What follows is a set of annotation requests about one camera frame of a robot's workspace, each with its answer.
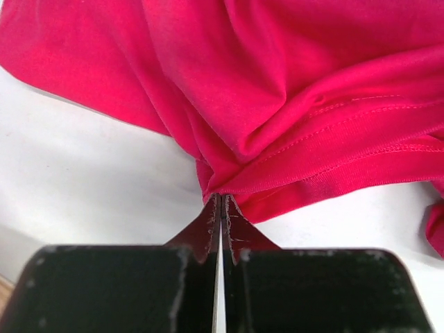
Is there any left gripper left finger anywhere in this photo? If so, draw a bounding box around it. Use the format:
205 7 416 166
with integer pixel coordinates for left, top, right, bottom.
12 195 221 332

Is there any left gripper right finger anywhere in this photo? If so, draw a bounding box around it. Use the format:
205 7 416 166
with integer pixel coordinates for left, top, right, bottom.
221 195 433 332

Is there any magenta t shirt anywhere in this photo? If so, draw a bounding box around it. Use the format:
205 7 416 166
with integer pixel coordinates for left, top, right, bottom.
0 0 444 259

